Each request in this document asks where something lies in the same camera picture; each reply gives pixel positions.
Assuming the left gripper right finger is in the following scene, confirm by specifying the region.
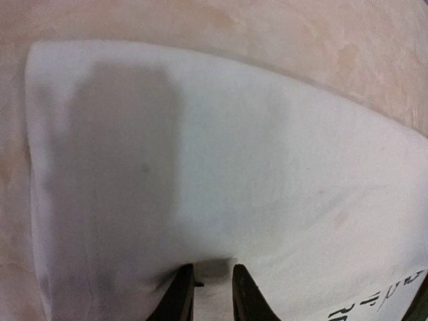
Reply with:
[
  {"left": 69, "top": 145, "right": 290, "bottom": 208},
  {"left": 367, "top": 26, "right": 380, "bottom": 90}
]
[{"left": 232, "top": 264, "right": 280, "bottom": 321}]

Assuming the white green raglan t-shirt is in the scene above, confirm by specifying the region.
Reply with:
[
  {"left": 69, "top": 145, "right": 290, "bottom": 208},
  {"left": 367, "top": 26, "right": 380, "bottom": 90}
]
[{"left": 25, "top": 41, "right": 427, "bottom": 320}]

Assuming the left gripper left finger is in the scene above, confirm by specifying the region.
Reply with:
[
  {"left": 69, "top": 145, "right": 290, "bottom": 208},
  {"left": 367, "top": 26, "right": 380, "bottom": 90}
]
[{"left": 146, "top": 264, "right": 195, "bottom": 321}]

